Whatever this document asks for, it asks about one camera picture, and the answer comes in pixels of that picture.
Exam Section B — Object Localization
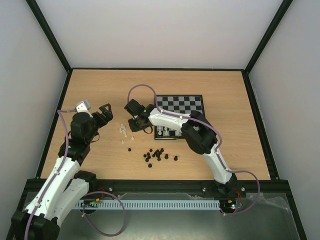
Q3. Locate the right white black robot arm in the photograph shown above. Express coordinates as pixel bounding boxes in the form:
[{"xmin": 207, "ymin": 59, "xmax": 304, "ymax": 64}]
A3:
[{"xmin": 124, "ymin": 99, "xmax": 237, "ymax": 196}]

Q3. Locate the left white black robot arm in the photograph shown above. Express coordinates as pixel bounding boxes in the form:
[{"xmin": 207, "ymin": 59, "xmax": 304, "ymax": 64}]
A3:
[{"xmin": 11, "ymin": 100, "xmax": 113, "ymax": 240}]

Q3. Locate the black grey chess board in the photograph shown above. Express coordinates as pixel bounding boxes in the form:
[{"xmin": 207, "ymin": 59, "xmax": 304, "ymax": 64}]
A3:
[{"xmin": 154, "ymin": 94, "xmax": 205, "ymax": 140}]

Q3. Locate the clear plastic sheet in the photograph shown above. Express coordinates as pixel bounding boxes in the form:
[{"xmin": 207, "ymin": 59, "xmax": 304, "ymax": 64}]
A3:
[{"xmin": 244, "ymin": 192, "xmax": 292, "ymax": 217}]

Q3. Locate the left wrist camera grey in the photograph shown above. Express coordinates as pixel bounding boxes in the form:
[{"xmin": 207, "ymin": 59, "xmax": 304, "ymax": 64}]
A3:
[{"xmin": 75, "ymin": 99, "xmax": 91, "ymax": 113}]

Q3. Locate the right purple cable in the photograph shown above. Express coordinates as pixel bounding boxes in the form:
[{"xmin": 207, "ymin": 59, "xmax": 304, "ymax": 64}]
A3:
[{"xmin": 127, "ymin": 84, "xmax": 261, "ymax": 216}]

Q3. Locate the purple cable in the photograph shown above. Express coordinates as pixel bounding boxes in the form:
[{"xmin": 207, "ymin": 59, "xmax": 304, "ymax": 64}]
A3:
[
  {"xmin": 127, "ymin": 84, "xmax": 261, "ymax": 216},
  {"xmin": 24, "ymin": 109, "xmax": 127, "ymax": 240}
]

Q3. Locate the white slotted cable duct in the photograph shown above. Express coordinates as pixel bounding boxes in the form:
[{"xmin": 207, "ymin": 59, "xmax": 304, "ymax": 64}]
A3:
[{"xmin": 85, "ymin": 199, "xmax": 221, "ymax": 211}]

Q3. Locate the black aluminium frame rail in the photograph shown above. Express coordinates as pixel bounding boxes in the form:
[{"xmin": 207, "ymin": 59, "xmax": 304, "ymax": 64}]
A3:
[{"xmin": 23, "ymin": 179, "xmax": 291, "ymax": 198}]

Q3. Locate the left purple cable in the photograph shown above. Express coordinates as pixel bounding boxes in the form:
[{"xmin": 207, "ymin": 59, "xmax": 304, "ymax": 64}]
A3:
[{"xmin": 24, "ymin": 109, "xmax": 127, "ymax": 240}]

